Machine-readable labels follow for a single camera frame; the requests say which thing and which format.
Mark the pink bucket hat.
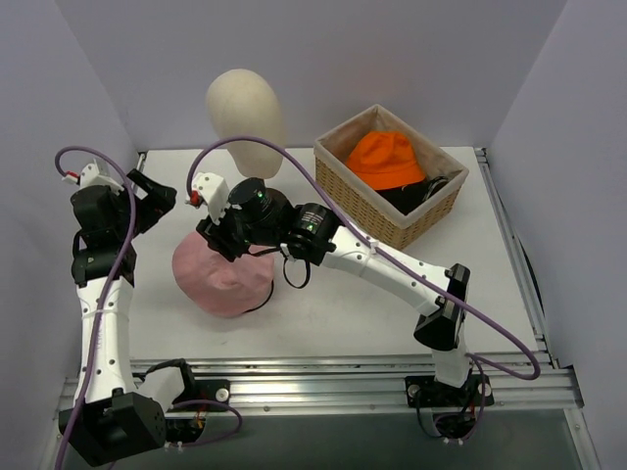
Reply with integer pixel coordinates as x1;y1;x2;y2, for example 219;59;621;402
171;232;274;318

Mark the black wire hat stand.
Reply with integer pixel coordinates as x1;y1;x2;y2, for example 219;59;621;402
242;283;275;314

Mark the orange bucket hat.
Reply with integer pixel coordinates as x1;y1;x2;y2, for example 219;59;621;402
346;131;427;191

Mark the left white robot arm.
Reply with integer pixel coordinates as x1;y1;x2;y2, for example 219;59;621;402
59;163;198;467

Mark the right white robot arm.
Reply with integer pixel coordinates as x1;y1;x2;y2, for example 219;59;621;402
189;172;471;404

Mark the cream mannequin head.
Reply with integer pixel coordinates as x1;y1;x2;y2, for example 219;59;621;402
205;69;286;179

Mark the wicker basket with liner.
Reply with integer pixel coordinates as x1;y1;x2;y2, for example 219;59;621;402
313;105;469;250

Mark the black embroidered cap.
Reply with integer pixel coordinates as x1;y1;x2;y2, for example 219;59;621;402
377;176;450;215

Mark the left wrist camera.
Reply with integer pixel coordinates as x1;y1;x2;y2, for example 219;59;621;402
62;160;122;194

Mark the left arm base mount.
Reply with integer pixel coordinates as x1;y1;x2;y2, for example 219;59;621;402
166;378;231;444

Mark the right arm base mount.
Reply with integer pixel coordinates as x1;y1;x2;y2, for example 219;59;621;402
404;373;495;446

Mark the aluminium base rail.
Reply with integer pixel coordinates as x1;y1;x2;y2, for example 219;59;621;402
189;352;584;416

